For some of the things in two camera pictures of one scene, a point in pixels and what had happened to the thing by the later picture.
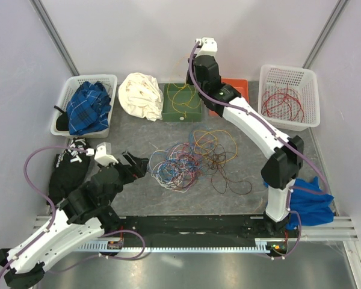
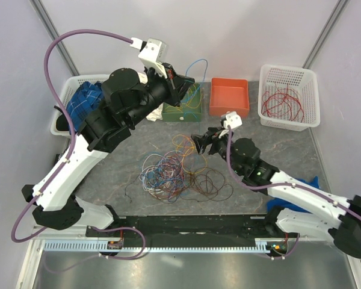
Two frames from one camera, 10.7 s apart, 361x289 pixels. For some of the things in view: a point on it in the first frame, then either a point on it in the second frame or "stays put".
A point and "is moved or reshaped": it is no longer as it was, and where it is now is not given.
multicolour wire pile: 207,153 is moved or reshaped
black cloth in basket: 62,120 stays put
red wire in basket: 283,103 stays put
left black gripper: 138,168 -> 178,84
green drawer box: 182,103 stays put
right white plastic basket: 289,97 stays put
